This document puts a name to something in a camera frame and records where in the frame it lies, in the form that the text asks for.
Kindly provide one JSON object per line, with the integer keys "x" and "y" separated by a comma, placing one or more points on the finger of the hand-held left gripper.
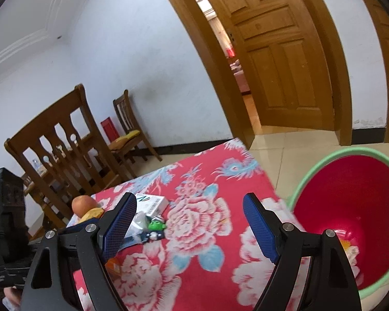
{"x": 69, "y": 230}

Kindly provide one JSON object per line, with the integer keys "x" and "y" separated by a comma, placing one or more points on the wooden chair with cushion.
{"x": 126, "y": 110}

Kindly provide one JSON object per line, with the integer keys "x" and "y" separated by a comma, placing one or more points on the white paper ball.
{"x": 351, "y": 257}

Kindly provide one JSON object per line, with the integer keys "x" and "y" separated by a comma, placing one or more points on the open wooden door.
{"x": 278, "y": 55}

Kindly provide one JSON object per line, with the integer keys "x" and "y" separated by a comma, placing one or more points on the large wooden chair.
{"x": 52, "y": 116}

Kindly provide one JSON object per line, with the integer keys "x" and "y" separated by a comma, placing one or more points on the yellow banana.
{"x": 92, "y": 214}

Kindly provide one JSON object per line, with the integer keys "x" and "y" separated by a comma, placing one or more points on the red bucket with green rim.
{"x": 343, "y": 201}

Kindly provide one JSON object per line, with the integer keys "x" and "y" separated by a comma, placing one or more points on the clear plastic wrapper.
{"x": 139, "y": 222}

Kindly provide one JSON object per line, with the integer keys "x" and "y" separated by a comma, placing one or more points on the red floral tablecloth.
{"x": 197, "y": 226}

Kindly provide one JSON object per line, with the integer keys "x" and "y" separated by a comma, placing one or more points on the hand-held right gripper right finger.
{"x": 259, "y": 233}

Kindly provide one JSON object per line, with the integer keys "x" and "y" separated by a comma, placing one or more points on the white and teal box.
{"x": 152, "y": 204}

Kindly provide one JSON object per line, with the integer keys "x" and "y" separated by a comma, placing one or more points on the open door's wooden frame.
{"x": 343, "y": 126}

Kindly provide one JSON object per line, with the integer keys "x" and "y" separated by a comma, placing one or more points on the yellow seat cushion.
{"x": 124, "y": 140}

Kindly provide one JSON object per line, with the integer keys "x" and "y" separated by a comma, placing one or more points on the pink sofa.
{"x": 240, "y": 74}

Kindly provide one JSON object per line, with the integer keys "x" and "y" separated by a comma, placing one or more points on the red apple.
{"x": 84, "y": 204}

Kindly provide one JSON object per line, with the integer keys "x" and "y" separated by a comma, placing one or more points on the green toy figure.
{"x": 156, "y": 228}

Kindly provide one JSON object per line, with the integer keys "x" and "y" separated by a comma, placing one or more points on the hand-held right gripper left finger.
{"x": 120, "y": 230}

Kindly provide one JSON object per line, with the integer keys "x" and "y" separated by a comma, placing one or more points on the light blue plastic piece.
{"x": 133, "y": 239}

